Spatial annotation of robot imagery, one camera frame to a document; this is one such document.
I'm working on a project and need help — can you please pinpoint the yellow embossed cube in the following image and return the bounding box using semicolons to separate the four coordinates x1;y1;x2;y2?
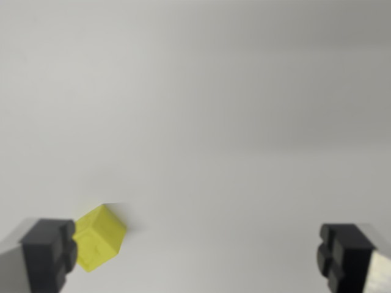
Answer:
72;204;128;273

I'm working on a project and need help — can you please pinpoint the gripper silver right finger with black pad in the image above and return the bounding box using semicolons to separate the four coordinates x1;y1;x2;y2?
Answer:
316;223;391;293

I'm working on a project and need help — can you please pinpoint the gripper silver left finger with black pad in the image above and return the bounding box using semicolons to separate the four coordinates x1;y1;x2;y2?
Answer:
0;217;79;293

